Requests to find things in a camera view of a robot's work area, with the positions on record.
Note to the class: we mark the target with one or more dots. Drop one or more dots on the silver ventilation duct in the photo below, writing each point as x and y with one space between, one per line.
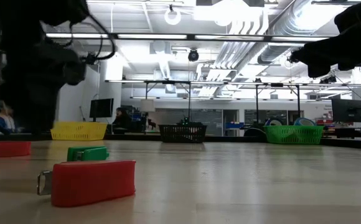
292 21

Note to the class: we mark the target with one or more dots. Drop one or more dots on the black background rig frame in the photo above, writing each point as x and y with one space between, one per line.
168 82

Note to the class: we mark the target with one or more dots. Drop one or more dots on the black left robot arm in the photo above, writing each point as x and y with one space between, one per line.
37 56

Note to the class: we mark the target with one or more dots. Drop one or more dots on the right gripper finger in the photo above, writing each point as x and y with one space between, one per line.
326 51
309 55

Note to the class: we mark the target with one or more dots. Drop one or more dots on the black aluminium table frame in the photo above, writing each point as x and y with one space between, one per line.
130 137

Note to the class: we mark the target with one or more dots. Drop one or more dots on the black plastic basket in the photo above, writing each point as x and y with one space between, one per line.
183 133

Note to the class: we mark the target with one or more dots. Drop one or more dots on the dark blue tape roll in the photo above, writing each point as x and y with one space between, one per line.
268 122

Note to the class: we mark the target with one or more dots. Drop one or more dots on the light blue tape roll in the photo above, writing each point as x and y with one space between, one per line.
302 122

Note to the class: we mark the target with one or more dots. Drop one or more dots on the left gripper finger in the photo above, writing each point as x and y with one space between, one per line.
42 123
17 123

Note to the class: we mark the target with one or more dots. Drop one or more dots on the yellow plastic basket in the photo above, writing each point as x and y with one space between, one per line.
81 130

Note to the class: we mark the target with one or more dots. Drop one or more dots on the person with cap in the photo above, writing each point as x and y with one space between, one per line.
3 121

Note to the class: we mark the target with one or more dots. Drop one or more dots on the green plastic basket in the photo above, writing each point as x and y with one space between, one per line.
292 134

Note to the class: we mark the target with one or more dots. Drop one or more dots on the blue storage bin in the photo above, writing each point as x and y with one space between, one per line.
234 125

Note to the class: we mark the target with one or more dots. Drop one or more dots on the black computer monitor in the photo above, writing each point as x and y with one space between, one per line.
348 110
101 108

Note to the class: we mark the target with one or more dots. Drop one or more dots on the red mini stapler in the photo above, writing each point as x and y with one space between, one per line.
11 148
93 183

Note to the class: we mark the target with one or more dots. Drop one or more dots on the green mini stapler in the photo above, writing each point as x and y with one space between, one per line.
90 154

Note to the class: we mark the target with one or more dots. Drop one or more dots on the overhead light bar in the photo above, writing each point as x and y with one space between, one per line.
74 35

